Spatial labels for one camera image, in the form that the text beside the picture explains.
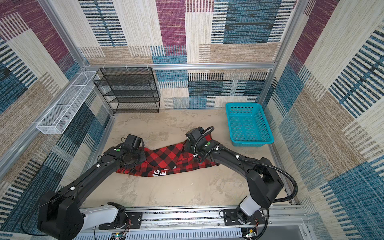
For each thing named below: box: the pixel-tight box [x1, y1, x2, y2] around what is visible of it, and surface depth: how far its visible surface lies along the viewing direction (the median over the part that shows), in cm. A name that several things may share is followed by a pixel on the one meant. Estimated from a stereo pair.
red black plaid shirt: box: [116, 142, 220, 177], surface depth 91 cm
